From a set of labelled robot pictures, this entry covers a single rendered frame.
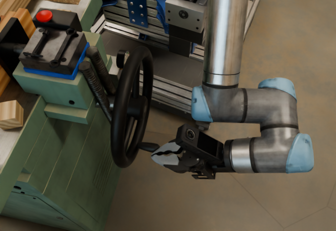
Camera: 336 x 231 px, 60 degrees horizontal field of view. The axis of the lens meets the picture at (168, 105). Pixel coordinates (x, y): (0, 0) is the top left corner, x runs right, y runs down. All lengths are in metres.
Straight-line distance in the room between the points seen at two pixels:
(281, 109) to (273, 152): 0.09
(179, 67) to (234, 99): 0.97
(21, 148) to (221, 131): 1.15
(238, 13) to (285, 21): 1.69
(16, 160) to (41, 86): 0.15
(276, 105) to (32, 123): 0.49
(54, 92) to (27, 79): 0.05
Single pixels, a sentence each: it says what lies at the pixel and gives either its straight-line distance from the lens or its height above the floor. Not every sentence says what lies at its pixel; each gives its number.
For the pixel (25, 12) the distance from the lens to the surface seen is 0.74.
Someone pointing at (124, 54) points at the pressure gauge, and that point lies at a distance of 0.97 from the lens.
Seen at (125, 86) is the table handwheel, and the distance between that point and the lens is 0.56.
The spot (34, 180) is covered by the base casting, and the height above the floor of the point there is 0.78.
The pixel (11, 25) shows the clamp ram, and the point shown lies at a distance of 0.68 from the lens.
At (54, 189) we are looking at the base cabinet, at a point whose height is 0.66.
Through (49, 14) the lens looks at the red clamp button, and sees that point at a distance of 0.62.
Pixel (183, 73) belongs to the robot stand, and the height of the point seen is 0.21.
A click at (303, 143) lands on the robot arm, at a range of 0.60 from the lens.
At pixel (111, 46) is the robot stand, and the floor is 0.21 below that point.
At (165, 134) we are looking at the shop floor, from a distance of 1.56.
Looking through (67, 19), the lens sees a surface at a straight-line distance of 0.62.
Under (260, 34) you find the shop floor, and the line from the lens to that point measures 2.10.
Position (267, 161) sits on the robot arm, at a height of 0.86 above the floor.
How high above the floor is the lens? 1.40
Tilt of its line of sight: 58 degrees down
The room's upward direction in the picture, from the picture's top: straight up
